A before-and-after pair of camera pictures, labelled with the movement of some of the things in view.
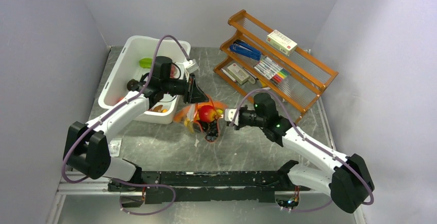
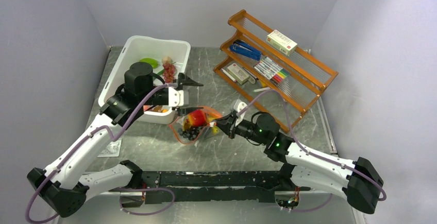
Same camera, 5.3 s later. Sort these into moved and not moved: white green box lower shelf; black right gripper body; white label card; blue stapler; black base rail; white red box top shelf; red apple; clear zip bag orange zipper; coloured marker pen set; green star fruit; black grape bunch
Moved: black right gripper body; red apple; clear zip bag orange zipper; black grape bunch
Not moved: blue stapler; white green box lower shelf; coloured marker pen set; white red box top shelf; black base rail; green star fruit; white label card
